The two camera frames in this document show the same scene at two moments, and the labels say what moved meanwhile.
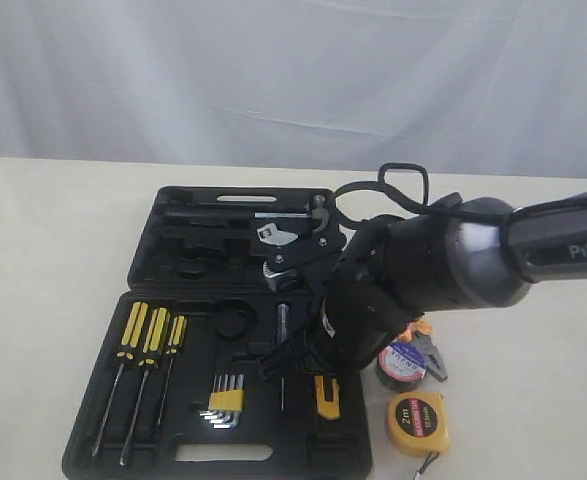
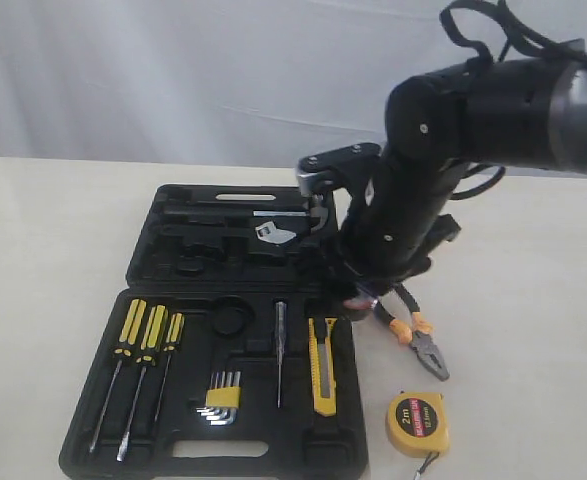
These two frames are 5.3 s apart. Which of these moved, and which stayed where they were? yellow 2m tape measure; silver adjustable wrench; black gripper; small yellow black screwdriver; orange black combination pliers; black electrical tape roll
Moved: black gripper; black electrical tape roll
Stayed: orange black combination pliers; yellow 2m tape measure; small yellow black screwdriver; silver adjustable wrench
